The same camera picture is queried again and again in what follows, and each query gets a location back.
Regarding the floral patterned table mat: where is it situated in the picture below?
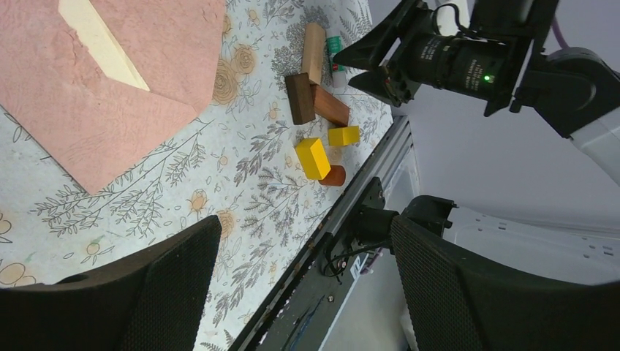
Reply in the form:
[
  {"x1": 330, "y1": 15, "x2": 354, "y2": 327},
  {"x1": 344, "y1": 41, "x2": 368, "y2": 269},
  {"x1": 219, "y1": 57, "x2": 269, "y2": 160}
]
[{"x1": 1, "y1": 1, "x2": 379, "y2": 350}]

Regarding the dark brown wooden block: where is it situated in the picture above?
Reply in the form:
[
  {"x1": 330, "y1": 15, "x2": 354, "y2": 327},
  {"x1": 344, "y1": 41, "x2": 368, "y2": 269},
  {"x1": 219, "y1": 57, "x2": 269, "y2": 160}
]
[{"x1": 284, "y1": 73, "x2": 316, "y2": 125}]

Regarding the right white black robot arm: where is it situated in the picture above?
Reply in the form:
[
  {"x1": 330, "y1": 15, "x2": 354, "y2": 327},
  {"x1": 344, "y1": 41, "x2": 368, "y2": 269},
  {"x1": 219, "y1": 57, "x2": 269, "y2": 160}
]
[{"x1": 336, "y1": 1, "x2": 619, "y2": 283}]

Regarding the light wooden block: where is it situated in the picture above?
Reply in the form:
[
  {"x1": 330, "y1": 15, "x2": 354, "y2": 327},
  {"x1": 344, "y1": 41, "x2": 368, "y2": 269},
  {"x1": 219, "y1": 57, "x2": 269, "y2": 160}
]
[{"x1": 301, "y1": 23, "x2": 326, "y2": 85}]

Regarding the small brown wooden cylinder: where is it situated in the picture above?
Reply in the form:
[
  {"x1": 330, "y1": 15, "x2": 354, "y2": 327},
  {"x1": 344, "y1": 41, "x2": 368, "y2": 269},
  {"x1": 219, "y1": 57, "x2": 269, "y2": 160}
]
[{"x1": 319, "y1": 165, "x2": 347, "y2": 186}]

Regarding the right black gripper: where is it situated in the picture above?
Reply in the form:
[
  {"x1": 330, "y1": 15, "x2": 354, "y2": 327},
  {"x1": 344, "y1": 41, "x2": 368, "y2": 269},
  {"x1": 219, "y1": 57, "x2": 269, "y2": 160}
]
[{"x1": 333, "y1": 0, "x2": 557, "y2": 116}]

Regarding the yellow block right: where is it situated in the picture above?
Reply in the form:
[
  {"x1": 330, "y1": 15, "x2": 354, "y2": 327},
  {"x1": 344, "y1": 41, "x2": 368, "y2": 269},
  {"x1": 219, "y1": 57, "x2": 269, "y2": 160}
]
[{"x1": 328, "y1": 126, "x2": 360, "y2": 147}]

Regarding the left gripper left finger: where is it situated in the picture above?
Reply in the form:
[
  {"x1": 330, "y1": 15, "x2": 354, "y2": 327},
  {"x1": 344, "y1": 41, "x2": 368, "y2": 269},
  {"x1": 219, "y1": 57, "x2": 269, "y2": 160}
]
[{"x1": 1, "y1": 215, "x2": 222, "y2": 350}]

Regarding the reddish brown wooden block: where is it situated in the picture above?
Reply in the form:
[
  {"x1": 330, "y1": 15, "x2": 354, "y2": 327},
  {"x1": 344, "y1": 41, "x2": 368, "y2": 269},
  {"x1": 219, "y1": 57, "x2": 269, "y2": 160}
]
[{"x1": 311, "y1": 85, "x2": 350, "y2": 127}]

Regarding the yellow block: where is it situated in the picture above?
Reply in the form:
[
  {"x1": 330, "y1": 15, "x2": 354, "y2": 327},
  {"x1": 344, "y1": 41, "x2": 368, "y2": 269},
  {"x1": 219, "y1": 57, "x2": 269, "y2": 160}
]
[
  {"x1": 328, "y1": 126, "x2": 360, "y2": 147},
  {"x1": 295, "y1": 137, "x2": 331, "y2": 181}
]

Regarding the yellow block near front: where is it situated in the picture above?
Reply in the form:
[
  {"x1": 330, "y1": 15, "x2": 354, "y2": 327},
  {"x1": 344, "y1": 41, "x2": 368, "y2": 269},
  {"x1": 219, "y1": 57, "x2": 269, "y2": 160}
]
[{"x1": 295, "y1": 137, "x2": 331, "y2": 181}]

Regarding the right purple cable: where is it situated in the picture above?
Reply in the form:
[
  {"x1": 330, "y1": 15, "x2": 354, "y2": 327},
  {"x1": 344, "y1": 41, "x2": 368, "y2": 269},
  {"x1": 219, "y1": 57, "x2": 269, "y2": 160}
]
[{"x1": 551, "y1": 17, "x2": 570, "y2": 50}]

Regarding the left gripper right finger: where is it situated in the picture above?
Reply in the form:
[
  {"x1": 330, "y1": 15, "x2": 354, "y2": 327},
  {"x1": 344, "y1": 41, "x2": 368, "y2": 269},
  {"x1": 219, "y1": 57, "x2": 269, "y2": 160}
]
[{"x1": 390, "y1": 216, "x2": 619, "y2": 350}]

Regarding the green white glue stick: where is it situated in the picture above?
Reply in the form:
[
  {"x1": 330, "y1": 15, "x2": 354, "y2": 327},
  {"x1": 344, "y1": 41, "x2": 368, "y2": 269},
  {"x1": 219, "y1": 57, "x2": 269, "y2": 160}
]
[{"x1": 325, "y1": 34, "x2": 348, "y2": 89}]

